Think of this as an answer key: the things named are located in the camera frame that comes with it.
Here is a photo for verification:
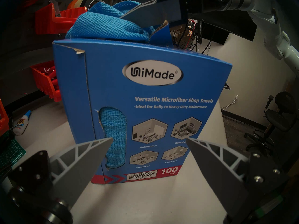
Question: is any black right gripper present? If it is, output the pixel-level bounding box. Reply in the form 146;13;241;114
120;0;226;28

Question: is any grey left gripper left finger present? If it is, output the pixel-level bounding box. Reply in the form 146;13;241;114
9;137;114;209

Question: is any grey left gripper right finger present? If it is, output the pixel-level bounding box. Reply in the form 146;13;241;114
186;137;290;213

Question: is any blue microfiber shop towel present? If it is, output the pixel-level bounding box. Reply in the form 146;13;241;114
65;1;156;44

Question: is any green cutting mat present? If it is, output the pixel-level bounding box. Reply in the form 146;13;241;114
0;138;26;171

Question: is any black orange tape roll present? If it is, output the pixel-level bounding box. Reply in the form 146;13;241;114
67;0;105;10

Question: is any white glue bottle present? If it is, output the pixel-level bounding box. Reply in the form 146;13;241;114
13;110;31;136

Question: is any black computer monitor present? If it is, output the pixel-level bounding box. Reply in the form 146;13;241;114
199;16;258;45

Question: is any black office chair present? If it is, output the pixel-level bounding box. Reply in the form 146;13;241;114
244;92;297;157

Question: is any blue cleaning cloth box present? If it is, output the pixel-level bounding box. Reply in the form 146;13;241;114
53;21;233;185

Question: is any red storage bin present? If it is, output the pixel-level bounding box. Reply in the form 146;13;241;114
30;60;62;102
0;98;10;136
35;3;88;35

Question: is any clear plastic bag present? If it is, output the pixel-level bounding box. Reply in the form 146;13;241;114
49;0;61;17

